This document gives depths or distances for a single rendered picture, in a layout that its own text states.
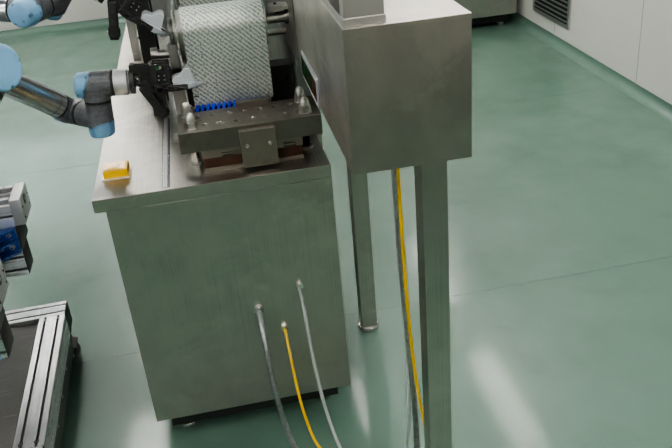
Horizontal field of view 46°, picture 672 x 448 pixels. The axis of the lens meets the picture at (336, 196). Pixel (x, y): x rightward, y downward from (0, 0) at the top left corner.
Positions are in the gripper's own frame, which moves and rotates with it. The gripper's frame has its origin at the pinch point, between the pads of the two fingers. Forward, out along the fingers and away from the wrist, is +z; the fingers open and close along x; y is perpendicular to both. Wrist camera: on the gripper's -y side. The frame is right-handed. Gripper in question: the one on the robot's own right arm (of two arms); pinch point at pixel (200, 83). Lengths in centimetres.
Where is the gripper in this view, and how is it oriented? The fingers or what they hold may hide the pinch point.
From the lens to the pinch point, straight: 236.1
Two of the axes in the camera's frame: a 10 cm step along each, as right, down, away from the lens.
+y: -0.3, -9.2, -3.9
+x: -1.5, -3.9, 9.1
